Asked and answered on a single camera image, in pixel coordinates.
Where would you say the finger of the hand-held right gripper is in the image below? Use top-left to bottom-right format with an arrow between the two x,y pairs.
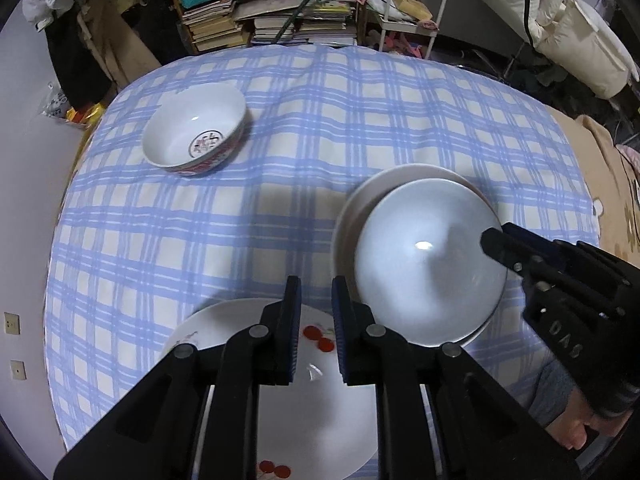
501,221 -> 562,257
479,227 -> 540,277

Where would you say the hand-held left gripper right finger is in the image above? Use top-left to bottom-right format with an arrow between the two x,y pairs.
332,275 -> 582,480

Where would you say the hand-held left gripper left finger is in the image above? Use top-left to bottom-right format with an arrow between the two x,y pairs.
53,275 -> 303,480

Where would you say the white cherry print plate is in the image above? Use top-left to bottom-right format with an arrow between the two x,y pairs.
160,297 -> 379,480
331,164 -> 502,350

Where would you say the plain white bowl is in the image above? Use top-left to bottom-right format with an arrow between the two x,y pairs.
353,178 -> 509,346

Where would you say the red patterned bowl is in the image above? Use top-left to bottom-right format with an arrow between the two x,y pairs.
142,82 -> 247,177

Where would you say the person's right hand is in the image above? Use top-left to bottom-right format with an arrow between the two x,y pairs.
554,394 -> 608,454

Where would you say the person's trouser leg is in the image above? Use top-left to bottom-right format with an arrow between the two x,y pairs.
527,357 -> 582,429

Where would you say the beige blanket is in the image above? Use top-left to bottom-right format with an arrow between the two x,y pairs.
544,104 -> 640,257

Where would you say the blue plaid tablecloth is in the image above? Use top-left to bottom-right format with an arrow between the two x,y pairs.
44,43 -> 602,480

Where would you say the pink cloth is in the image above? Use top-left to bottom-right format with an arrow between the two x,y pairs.
617,143 -> 640,172

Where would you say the white padded jacket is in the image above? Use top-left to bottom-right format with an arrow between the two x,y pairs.
459,0 -> 635,100

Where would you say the white metal cart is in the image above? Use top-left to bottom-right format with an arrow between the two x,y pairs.
357,0 -> 457,62

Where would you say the yellow packet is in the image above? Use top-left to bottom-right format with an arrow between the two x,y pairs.
66,102 -> 107,127

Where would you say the stack of books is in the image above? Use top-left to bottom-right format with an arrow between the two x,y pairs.
181,0 -> 252,54

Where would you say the clear plastic bag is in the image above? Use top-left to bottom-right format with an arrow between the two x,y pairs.
42,82 -> 77,119

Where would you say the beige hanging coat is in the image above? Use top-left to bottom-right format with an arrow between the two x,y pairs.
81,0 -> 162,97

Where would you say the wooden bookshelf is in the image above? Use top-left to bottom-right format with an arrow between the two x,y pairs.
159,0 -> 372,57

